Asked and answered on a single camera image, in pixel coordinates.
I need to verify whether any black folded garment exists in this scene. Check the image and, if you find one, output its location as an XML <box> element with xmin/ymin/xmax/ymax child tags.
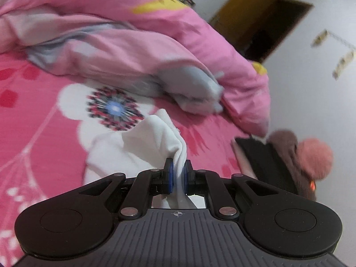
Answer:
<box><xmin>235</xmin><ymin>138</ymin><xmax>297</xmax><ymax>195</ymax></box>

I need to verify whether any white t-shirt with orange bear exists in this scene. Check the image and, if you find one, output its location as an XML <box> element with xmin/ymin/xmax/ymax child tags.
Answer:
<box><xmin>83</xmin><ymin>109</ymin><xmax>206</xmax><ymax>209</ymax></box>

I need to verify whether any yellowed tape strip lower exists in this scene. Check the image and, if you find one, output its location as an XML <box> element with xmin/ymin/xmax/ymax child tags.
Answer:
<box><xmin>332</xmin><ymin>49</ymin><xmax>355</xmax><ymax>80</ymax></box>

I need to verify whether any pink floral bed sheet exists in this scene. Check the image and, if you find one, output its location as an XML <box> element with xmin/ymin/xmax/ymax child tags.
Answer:
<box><xmin>0</xmin><ymin>51</ymin><xmax>251</xmax><ymax>267</ymax></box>

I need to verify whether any brown wooden door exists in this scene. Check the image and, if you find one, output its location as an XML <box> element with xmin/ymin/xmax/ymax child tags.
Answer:
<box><xmin>209</xmin><ymin>0</ymin><xmax>313</xmax><ymax>63</ymax></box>

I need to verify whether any pink fluffy pompom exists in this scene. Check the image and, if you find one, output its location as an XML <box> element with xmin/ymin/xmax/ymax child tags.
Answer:
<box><xmin>296</xmin><ymin>138</ymin><xmax>334</xmax><ymax>180</ymax></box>

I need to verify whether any yellowed tape strip upper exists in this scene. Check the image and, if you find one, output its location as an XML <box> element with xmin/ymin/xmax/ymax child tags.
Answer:
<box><xmin>311</xmin><ymin>30</ymin><xmax>329</xmax><ymax>47</ymax></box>

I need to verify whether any yellowed tape strip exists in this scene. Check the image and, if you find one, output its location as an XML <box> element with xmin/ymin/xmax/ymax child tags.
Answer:
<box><xmin>332</xmin><ymin>49</ymin><xmax>355</xmax><ymax>80</ymax></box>
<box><xmin>311</xmin><ymin>30</ymin><xmax>329</xmax><ymax>47</ymax></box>

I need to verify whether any brown plush toy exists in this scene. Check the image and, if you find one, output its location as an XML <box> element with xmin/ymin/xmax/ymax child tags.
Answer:
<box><xmin>267</xmin><ymin>129</ymin><xmax>316</xmax><ymax>201</ymax></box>

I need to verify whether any pink quilt with grey lining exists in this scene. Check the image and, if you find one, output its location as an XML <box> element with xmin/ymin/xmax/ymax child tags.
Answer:
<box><xmin>1</xmin><ymin>0</ymin><xmax>270</xmax><ymax>137</ymax></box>

